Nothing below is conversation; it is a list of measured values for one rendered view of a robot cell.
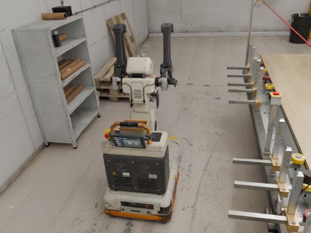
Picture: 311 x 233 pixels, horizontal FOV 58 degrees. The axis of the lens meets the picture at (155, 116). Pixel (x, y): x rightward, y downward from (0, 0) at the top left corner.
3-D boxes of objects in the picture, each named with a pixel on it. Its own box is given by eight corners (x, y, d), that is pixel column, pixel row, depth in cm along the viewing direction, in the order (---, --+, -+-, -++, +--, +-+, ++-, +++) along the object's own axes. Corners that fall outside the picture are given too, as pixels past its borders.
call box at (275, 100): (270, 106, 199) (271, 95, 196) (268, 101, 205) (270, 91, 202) (280, 106, 198) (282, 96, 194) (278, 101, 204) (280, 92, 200)
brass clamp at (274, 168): (270, 170, 188) (271, 164, 186) (268, 158, 200) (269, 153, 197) (280, 171, 187) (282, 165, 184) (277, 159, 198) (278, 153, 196)
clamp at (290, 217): (287, 231, 145) (289, 224, 142) (282, 211, 156) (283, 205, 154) (299, 232, 144) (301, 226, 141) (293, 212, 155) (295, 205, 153)
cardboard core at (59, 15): (40, 13, 343) (63, 13, 337) (44, 12, 350) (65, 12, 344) (42, 20, 347) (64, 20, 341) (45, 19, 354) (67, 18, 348)
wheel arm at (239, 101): (228, 104, 282) (228, 100, 280) (228, 102, 285) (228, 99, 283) (274, 106, 274) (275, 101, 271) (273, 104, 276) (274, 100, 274)
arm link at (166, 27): (159, 22, 235) (171, 22, 233) (162, 23, 248) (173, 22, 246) (159, 75, 249) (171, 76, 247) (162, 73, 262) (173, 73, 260)
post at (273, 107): (263, 155, 221) (271, 104, 200) (263, 151, 225) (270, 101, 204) (269, 155, 220) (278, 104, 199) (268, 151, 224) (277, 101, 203)
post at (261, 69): (254, 113, 285) (259, 67, 263) (253, 111, 288) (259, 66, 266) (258, 113, 285) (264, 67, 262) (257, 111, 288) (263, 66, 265)
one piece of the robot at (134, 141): (152, 152, 226) (148, 137, 208) (111, 150, 233) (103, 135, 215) (154, 141, 233) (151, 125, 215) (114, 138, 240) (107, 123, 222)
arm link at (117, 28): (110, 24, 242) (121, 24, 240) (115, 23, 255) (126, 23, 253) (114, 75, 258) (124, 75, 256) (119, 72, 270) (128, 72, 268)
